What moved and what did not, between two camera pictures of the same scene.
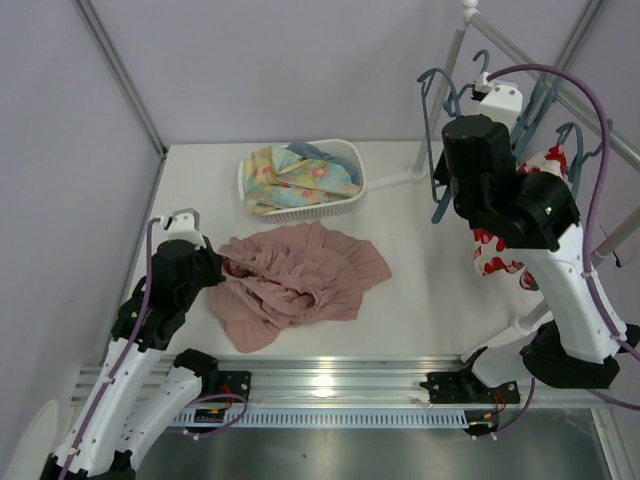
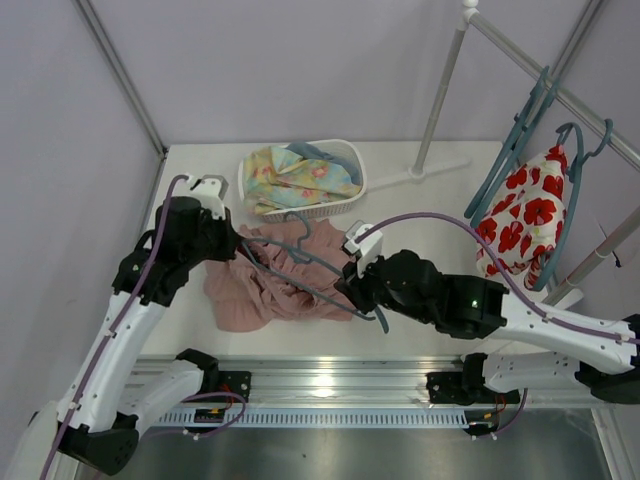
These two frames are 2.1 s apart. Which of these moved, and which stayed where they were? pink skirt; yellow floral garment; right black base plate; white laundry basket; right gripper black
Moved: right gripper black
Stayed: yellow floral garment; pink skirt; white laundry basket; right black base plate
